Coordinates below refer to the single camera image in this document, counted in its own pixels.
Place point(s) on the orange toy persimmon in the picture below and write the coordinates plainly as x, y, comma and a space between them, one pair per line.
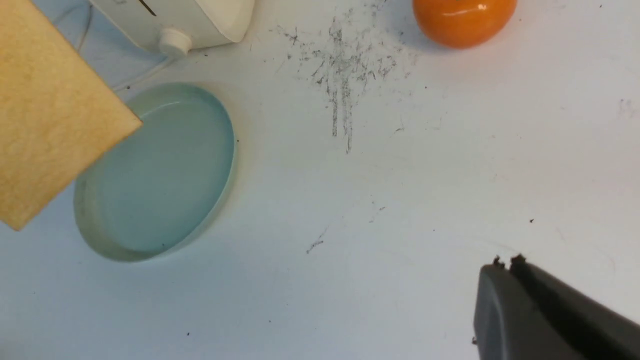
462, 24

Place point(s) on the white two-slot toaster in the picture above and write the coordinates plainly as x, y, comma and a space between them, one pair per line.
175, 27

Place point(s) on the toast slice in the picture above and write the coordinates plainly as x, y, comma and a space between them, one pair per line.
57, 116

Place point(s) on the light blue round plate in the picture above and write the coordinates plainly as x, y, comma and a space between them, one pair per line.
160, 188

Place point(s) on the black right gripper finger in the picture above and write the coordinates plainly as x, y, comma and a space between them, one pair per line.
524, 313

